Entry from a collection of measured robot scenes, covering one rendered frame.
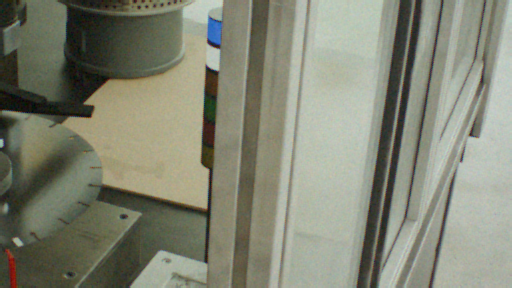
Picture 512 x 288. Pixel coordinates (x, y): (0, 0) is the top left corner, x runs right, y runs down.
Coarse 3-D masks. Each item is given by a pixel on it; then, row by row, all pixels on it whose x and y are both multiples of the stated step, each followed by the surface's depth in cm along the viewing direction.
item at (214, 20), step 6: (210, 12) 109; (216, 12) 109; (210, 18) 108; (216, 18) 108; (210, 24) 108; (216, 24) 108; (210, 30) 109; (216, 30) 108; (210, 36) 109; (216, 36) 108; (210, 42) 109; (216, 42) 109
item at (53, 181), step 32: (0, 128) 125; (32, 128) 126; (64, 128) 126; (32, 160) 119; (64, 160) 120; (96, 160) 120; (0, 192) 112; (32, 192) 113; (64, 192) 113; (96, 192) 114; (0, 224) 107; (32, 224) 107; (64, 224) 108
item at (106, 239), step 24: (96, 216) 127; (120, 216) 128; (48, 240) 122; (72, 240) 122; (96, 240) 123; (120, 240) 124; (0, 264) 117; (24, 264) 117; (48, 264) 118; (72, 264) 118; (96, 264) 118; (120, 264) 126
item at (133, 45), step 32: (64, 0) 176; (96, 0) 172; (128, 0) 172; (160, 0) 174; (192, 0) 180; (96, 32) 180; (128, 32) 179; (160, 32) 182; (96, 64) 183; (128, 64) 182; (160, 64) 185
